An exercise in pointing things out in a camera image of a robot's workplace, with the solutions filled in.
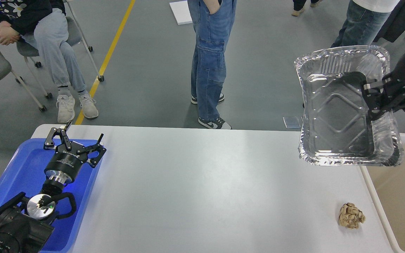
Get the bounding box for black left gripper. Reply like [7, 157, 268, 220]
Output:
[44, 120, 107, 184]

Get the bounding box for aluminium foil tray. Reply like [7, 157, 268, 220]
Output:
[294, 45, 404, 166]

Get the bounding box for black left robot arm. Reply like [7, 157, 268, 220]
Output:
[0, 122, 106, 253]

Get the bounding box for blue plastic tray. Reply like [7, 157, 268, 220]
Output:
[0, 138, 100, 253]

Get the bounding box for left metal floor plate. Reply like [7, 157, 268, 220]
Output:
[283, 116, 302, 129]

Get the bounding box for grey chair on wheels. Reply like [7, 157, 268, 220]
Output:
[16, 0, 104, 82]

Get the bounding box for crumpled brown paper ball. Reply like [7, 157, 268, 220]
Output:
[339, 203, 366, 229]

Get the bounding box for person in black trousers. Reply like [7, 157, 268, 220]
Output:
[291, 0, 322, 17]

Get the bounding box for seated person light jeans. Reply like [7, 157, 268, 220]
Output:
[0, 0, 99, 123]

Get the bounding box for white board on floor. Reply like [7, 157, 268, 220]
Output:
[169, 0, 192, 25]

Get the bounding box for person in blue jeans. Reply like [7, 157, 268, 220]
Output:
[187, 0, 237, 129]

